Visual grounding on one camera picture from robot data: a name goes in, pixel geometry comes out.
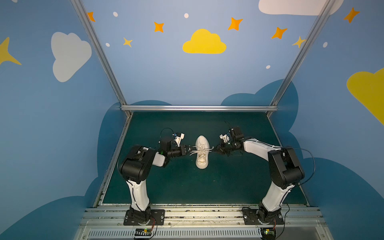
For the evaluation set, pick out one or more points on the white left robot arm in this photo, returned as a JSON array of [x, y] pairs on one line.
[[135, 169]]

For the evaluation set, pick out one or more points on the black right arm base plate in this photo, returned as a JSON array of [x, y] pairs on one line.
[[262, 217]]

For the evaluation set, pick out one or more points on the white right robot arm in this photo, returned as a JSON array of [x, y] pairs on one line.
[[284, 166]]

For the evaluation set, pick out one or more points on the white shoelace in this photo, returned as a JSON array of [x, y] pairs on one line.
[[201, 150]]

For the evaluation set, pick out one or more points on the front aluminium rail platform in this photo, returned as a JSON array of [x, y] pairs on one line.
[[203, 222]]

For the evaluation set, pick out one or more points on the aluminium frame post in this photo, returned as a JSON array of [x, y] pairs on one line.
[[311, 38], [88, 26]]

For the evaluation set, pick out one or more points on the left side aluminium table rail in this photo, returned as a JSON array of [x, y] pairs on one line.
[[107, 177]]

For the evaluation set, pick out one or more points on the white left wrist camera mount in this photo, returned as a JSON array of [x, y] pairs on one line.
[[178, 138]]

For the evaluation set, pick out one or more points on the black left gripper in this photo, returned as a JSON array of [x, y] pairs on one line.
[[184, 150]]

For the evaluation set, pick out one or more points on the left rear aluminium frame post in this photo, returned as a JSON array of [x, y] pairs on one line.
[[88, 26]]

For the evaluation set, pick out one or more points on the right green circuit board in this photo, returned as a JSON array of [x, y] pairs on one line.
[[268, 234]]

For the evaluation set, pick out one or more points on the white knit sneaker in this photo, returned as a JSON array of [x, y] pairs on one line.
[[202, 161]]

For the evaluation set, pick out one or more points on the right rear aluminium frame post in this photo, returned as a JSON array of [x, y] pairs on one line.
[[311, 38]]

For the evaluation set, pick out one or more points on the green circuit board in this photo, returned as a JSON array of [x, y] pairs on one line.
[[268, 234], [142, 233]]

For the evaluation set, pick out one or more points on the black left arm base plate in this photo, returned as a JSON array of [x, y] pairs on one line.
[[146, 218]]

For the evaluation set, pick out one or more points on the rear horizontal aluminium frame bar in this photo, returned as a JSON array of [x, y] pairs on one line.
[[153, 108]]

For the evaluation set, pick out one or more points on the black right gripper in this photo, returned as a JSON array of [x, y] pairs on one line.
[[223, 147]]

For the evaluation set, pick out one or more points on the left green circuit board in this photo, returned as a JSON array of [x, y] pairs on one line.
[[142, 233]]

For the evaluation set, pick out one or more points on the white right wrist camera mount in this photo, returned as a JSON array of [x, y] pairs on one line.
[[225, 138]]

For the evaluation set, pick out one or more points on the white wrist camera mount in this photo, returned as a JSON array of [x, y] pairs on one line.
[[225, 138], [178, 138]]

